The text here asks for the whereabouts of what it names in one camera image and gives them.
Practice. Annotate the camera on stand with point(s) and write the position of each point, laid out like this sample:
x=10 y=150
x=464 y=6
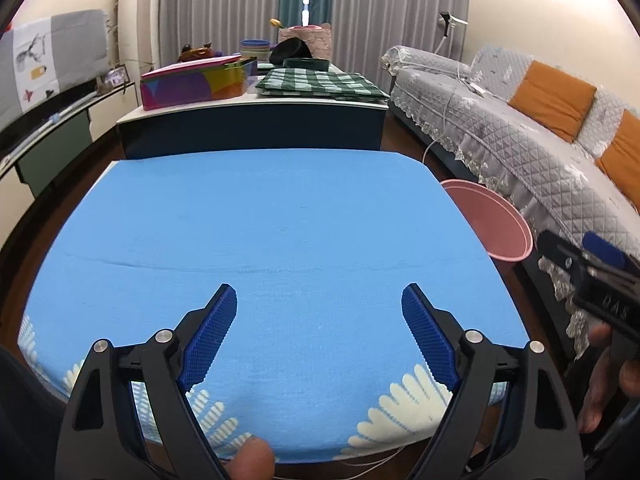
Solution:
x=450 y=22

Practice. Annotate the pink lace basket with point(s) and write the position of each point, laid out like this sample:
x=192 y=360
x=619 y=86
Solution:
x=317 y=42

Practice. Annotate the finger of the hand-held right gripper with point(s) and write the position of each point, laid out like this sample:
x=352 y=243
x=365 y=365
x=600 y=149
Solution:
x=560 y=250
x=605 y=250

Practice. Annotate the person's left hand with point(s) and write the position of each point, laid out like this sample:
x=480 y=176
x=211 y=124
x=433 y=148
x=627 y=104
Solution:
x=252 y=460

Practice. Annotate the grey television cover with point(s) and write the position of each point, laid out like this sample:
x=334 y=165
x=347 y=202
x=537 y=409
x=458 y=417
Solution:
x=65 y=55

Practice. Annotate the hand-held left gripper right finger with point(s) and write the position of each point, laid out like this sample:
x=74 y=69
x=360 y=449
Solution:
x=430 y=340

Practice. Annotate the brown teapot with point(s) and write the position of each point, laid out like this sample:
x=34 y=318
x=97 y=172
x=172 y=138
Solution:
x=197 y=54

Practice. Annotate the green checked cloth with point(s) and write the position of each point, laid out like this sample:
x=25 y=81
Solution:
x=320 y=85

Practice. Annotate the blue mat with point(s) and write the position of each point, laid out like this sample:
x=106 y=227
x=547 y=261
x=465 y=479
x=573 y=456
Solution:
x=275 y=220

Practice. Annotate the photo frame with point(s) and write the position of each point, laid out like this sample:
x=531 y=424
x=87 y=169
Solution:
x=117 y=76

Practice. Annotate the yellow flower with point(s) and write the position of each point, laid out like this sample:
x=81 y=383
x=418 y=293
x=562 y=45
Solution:
x=276 y=23

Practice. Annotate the coffee table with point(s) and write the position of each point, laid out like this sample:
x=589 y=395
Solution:
x=250 y=125

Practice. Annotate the dark green tray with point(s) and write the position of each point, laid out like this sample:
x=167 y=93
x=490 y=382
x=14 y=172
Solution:
x=305 y=65

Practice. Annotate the grey quilted sofa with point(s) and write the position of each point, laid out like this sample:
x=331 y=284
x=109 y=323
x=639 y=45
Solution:
x=500 y=125

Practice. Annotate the orange cushion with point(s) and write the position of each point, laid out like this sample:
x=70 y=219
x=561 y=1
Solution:
x=625 y=155
x=552 y=100

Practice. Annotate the television cabinet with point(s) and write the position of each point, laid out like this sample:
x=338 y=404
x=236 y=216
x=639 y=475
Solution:
x=55 y=150

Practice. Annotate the pink bucket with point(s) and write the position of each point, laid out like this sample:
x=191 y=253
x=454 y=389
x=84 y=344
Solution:
x=495 y=225

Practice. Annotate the grey curtain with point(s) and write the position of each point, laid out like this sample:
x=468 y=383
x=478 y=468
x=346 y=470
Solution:
x=400 y=5
x=220 y=5

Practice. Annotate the stack of bowls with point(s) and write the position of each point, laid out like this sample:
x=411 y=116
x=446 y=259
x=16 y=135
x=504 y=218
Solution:
x=254 y=49

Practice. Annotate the person's right hand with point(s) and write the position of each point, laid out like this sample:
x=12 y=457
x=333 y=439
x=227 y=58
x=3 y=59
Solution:
x=597 y=395

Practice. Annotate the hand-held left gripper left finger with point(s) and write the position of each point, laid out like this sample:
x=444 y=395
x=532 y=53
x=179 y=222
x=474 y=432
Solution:
x=210 y=340

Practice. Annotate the colourful box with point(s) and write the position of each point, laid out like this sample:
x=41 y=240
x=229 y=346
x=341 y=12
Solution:
x=190 y=87

